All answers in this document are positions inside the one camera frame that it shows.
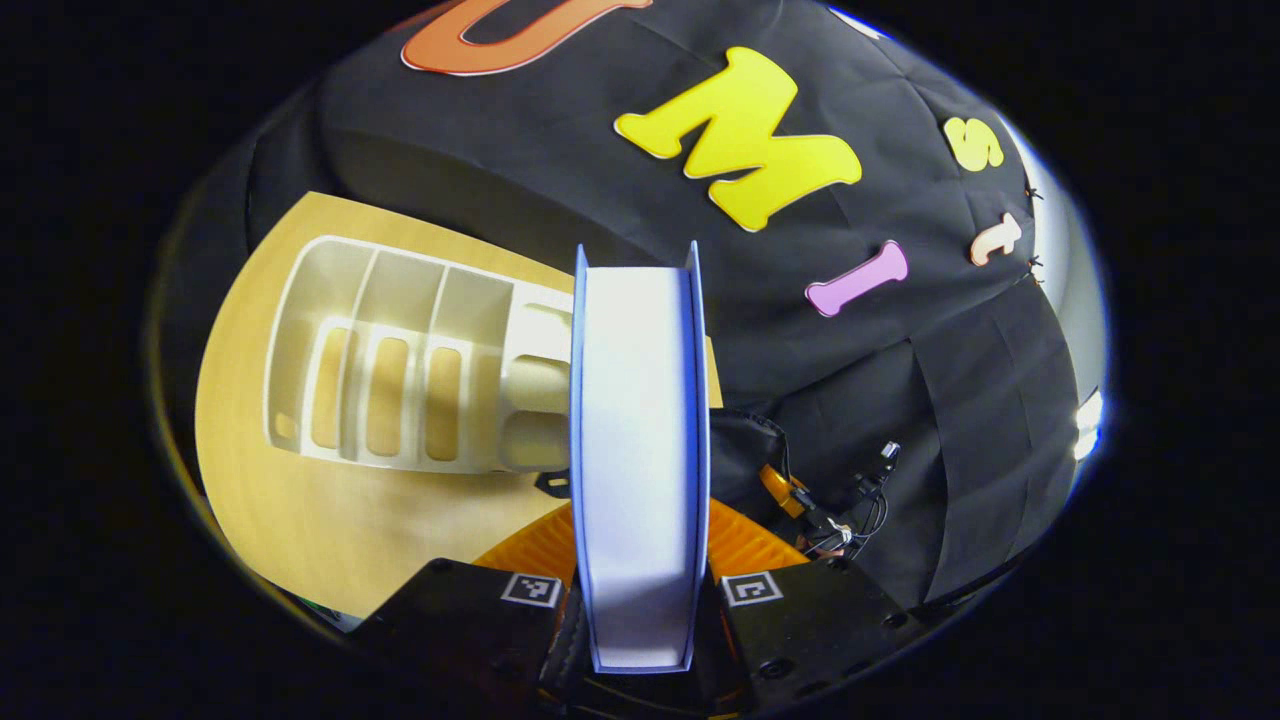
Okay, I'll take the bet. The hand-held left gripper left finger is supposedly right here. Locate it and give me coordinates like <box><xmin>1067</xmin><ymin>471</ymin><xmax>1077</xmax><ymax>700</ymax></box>
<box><xmin>353</xmin><ymin>500</ymin><xmax>589</xmax><ymax>703</ymax></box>

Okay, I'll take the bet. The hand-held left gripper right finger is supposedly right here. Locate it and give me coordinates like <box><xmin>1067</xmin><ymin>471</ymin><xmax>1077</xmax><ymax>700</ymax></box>
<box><xmin>698</xmin><ymin>497</ymin><xmax>928</xmax><ymax>704</ymax></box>

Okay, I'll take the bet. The blue and grey schoolbag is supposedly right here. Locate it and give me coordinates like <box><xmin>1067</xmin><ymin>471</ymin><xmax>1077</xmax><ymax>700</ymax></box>
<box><xmin>708</xmin><ymin>408</ymin><xmax>793</xmax><ymax>523</ymax></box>

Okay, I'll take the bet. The pale blue cover book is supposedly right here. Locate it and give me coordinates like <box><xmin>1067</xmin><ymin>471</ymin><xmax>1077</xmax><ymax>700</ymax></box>
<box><xmin>569</xmin><ymin>240</ymin><xmax>712</xmax><ymax>674</ymax></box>

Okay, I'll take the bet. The cream plastic bookshelf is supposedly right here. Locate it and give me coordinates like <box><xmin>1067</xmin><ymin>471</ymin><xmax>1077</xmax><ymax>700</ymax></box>
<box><xmin>262</xmin><ymin>234</ymin><xmax>577</xmax><ymax>474</ymax></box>

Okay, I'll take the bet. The black backdrop cloth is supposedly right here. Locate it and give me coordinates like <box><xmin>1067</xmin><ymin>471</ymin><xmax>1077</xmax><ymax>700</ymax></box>
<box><xmin>160</xmin><ymin>0</ymin><xmax>1106</xmax><ymax>611</ymax></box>

